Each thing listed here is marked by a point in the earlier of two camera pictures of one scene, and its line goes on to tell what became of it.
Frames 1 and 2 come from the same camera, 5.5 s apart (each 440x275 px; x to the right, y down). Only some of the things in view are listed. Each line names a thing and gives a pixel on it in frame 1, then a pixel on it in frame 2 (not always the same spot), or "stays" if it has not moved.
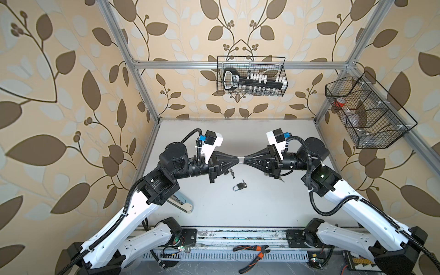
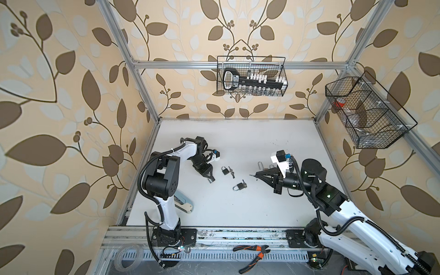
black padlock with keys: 232,173 stays
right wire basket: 372,118 stays
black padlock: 240,186 stays
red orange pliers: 262,248 stays
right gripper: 271,161 -> 272,180
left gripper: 220,159 -> 206,171
